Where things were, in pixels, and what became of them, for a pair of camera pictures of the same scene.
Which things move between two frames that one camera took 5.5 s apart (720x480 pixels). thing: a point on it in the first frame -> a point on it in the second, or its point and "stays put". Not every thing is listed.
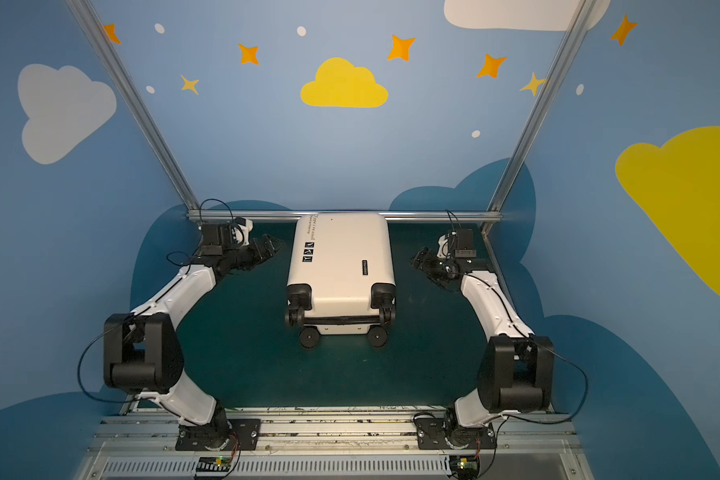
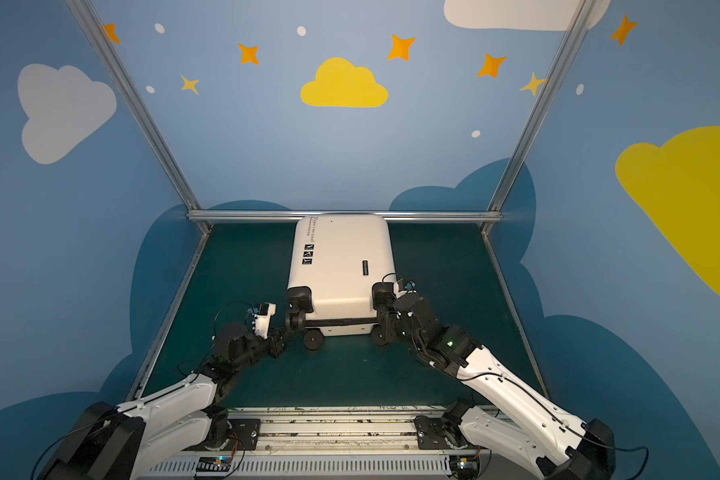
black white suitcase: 341,277 stays put
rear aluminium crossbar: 240,214 stays put
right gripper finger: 418,255 -> 384,333
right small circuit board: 465,467 stays put
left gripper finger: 257,248 -> 275,346
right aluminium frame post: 505,184 stays put
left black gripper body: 254,249 -> 278,342
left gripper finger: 269,241 -> 283,339
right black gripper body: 431,264 -> 400,309
